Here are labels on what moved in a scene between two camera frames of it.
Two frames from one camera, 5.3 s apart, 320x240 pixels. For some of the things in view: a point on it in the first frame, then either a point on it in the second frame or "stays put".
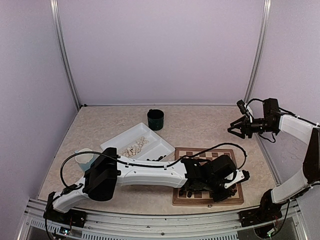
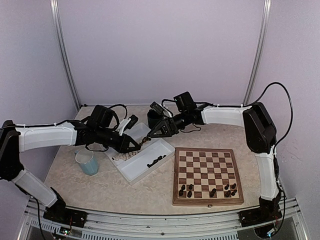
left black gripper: [220, 198] → [122, 147]
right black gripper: [247, 129] → [170, 129]
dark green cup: [155, 118] stays put
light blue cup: [85, 160] stays put
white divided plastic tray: [140, 142] stays put
